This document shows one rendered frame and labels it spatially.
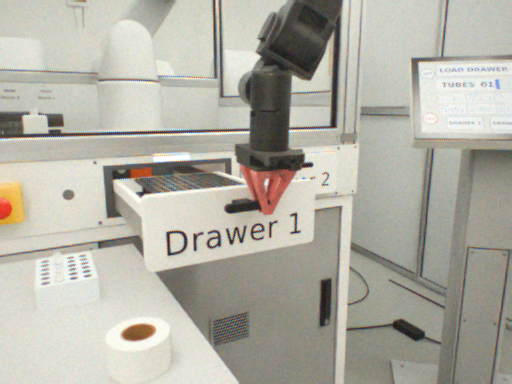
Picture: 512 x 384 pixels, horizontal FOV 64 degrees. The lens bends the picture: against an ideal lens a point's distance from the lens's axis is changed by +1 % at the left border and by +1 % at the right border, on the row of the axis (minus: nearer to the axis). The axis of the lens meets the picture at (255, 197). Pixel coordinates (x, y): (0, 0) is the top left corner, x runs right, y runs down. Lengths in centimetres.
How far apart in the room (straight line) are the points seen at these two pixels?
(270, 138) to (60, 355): 37
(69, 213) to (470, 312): 122
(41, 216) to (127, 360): 49
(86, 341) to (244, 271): 59
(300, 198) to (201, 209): 18
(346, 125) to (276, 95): 63
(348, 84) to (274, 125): 63
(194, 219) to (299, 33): 29
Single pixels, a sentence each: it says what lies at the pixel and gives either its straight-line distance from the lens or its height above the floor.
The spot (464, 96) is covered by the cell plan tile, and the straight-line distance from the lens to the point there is 135.
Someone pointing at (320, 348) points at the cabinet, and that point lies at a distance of 136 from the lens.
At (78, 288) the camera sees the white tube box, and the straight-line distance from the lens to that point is 67.
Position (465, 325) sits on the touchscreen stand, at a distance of 155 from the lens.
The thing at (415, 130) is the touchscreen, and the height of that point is 98.
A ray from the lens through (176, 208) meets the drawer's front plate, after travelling 59.
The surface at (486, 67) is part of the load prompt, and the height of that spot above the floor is 116.
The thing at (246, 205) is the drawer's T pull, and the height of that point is 91.
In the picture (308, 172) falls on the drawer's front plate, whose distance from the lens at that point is 108.
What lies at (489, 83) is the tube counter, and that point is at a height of 111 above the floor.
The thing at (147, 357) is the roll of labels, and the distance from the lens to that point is 48.
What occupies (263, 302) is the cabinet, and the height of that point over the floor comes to 52.
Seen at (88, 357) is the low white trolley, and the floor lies 76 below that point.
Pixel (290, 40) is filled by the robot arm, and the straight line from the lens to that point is 56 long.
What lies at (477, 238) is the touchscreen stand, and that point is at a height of 65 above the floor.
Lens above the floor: 105
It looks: 12 degrees down
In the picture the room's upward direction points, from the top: straight up
